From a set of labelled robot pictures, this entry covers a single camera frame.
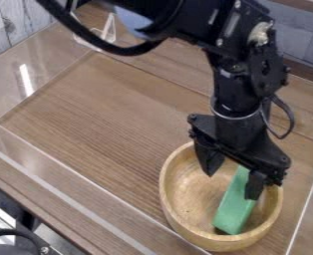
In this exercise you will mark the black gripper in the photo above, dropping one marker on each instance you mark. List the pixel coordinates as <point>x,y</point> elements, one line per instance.
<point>243,141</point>

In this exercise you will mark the green rectangular block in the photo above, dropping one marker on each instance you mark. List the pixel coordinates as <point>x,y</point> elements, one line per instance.
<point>235,208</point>

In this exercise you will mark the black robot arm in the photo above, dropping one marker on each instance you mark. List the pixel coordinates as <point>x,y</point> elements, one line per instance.
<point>234,32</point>

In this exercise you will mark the wooden bowl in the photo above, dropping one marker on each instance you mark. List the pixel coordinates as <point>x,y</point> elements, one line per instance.
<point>189,196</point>

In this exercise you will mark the clear acrylic corner bracket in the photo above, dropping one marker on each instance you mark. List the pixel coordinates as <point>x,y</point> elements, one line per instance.
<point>107,34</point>

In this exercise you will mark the black metal table bracket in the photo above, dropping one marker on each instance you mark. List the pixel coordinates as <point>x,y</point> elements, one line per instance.
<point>33,244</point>

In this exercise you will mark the clear acrylic enclosure wall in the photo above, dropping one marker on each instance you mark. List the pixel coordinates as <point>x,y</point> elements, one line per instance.
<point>89,123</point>

